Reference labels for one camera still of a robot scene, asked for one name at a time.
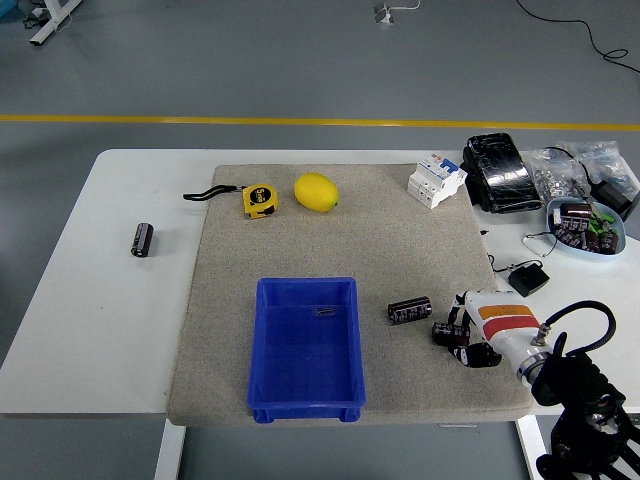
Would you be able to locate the small black power adapter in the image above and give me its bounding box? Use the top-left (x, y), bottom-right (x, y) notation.
top-left (508, 263), bottom-right (551, 299)

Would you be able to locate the blue plastic box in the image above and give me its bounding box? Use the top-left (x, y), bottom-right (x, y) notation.
top-left (247, 276), bottom-right (367, 425)

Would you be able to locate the grey-brown mat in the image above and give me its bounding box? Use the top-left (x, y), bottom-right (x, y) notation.
top-left (165, 163), bottom-right (534, 427)

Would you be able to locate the white table leg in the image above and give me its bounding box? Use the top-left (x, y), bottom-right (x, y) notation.
top-left (153, 418), bottom-right (187, 480)
top-left (516, 415), bottom-right (554, 480)

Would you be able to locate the large maroon capacitor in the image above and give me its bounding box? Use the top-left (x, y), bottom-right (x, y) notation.
top-left (558, 200), bottom-right (594, 220)

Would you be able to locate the yellow lemon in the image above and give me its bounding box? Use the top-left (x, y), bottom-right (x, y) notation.
top-left (293, 171), bottom-right (341, 214)

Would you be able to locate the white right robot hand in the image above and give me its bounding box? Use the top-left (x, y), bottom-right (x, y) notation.
top-left (446, 288), bottom-right (550, 370)

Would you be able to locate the green plastic part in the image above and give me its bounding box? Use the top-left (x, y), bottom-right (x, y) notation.
top-left (588, 211), bottom-right (619, 234)

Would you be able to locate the white table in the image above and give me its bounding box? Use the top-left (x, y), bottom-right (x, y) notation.
top-left (0, 148), bottom-right (640, 417)

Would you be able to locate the white circuit breaker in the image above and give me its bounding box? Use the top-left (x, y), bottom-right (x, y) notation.
top-left (406, 153), bottom-right (469, 211)

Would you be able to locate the light blue bowl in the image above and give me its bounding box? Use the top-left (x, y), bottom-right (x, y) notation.
top-left (545, 197), bottom-right (628, 262)

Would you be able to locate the black wrapped case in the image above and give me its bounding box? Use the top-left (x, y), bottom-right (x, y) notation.
top-left (459, 132), bottom-right (545, 215)

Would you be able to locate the clear bag of metal nuts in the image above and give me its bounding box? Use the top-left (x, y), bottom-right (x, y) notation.
top-left (527, 147), bottom-right (590, 202)

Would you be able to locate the yellow tape measure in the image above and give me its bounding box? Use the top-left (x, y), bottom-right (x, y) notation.
top-left (182, 183), bottom-right (280, 221)

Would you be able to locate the black floor cable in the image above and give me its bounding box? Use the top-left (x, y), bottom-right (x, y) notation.
top-left (514, 0), bottom-right (640, 76)

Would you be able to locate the large black power adapter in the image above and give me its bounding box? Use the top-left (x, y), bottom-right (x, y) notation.
top-left (589, 178), bottom-right (640, 221)

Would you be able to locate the white desk frame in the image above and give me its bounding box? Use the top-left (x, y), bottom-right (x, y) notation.
top-left (28, 0), bottom-right (84, 47)

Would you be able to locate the thin wire loop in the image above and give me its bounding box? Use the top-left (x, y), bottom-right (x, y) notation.
top-left (522, 230), bottom-right (560, 260)

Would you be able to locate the clear bag of screws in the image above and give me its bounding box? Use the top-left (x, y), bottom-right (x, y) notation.
top-left (557, 140), bottom-right (640, 194)

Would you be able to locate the dark cylindrical battery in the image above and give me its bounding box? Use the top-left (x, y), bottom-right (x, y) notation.
top-left (387, 295), bottom-right (434, 326)
top-left (431, 321), bottom-right (469, 347)
top-left (130, 222), bottom-right (154, 259)

